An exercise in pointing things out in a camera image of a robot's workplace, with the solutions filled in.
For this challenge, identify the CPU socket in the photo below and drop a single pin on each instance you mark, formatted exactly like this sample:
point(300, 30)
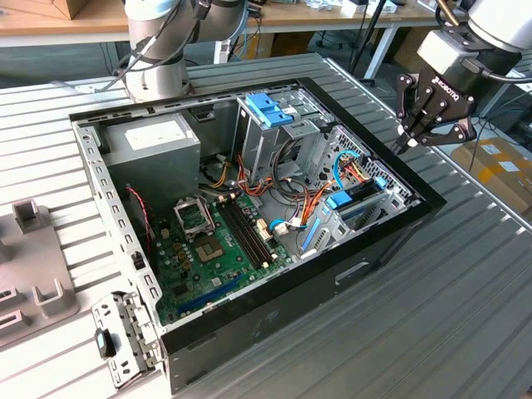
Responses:
point(211, 249)

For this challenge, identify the hard disk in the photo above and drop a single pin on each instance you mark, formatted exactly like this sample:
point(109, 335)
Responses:
point(338, 200)

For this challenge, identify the long wooden desk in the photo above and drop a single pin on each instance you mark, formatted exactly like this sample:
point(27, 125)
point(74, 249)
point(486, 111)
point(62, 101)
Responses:
point(316, 18)

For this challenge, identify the blue expansion slot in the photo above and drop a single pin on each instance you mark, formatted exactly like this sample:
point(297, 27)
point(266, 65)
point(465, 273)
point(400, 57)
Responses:
point(212, 293)

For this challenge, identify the green motherboard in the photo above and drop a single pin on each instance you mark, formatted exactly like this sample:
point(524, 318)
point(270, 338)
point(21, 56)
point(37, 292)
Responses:
point(199, 287)

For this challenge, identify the grey metal drive cage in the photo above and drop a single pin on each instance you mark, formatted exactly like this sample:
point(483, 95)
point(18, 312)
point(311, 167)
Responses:
point(257, 149)

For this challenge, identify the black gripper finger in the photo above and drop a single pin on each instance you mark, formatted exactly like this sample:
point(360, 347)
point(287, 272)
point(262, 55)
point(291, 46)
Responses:
point(453, 133)
point(405, 95)

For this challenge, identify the brown cardboard box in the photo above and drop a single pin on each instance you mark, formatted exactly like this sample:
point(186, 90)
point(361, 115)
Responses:
point(490, 174)

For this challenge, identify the grey power supply box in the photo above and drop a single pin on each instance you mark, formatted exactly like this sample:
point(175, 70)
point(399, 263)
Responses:
point(158, 166)

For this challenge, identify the black open PC case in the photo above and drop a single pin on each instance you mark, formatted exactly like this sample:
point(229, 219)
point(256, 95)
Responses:
point(291, 307)

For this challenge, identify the black stand pole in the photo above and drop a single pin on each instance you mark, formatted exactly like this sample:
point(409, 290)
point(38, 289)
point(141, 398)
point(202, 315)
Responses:
point(366, 37)

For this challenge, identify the small cardboard box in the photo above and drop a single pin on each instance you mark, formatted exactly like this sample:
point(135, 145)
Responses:
point(70, 8)

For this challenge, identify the grey metal disk bay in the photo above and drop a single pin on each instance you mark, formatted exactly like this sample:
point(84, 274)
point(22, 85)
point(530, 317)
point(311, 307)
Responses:
point(328, 220)

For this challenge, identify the black blue case latch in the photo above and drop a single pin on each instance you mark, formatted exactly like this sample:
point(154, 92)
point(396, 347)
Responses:
point(104, 343)

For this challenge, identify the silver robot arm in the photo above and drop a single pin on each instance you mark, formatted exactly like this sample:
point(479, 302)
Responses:
point(154, 75)

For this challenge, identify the blue plastic drive latch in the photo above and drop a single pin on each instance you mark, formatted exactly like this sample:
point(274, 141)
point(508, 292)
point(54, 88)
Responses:
point(270, 110)

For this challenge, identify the grey parts rack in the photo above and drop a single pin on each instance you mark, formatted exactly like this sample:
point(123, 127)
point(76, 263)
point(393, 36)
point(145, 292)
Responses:
point(37, 257)

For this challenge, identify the black RAM slot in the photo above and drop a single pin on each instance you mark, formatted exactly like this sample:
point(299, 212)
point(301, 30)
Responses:
point(250, 232)
point(239, 237)

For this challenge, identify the large brown cardboard sheet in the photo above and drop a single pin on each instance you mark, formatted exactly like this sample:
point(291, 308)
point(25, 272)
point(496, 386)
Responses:
point(407, 45)

